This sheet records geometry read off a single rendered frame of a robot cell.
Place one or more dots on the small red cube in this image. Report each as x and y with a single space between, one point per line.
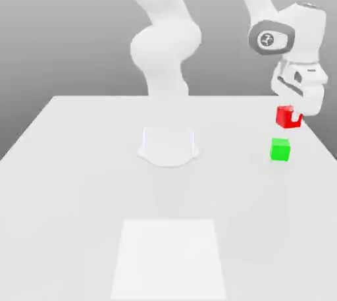
283 118

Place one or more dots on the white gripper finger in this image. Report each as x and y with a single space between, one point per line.
296 113

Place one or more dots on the small green cube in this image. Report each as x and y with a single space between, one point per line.
279 150

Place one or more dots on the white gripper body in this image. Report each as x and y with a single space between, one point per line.
312 90

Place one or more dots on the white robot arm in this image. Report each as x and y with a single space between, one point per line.
164 50

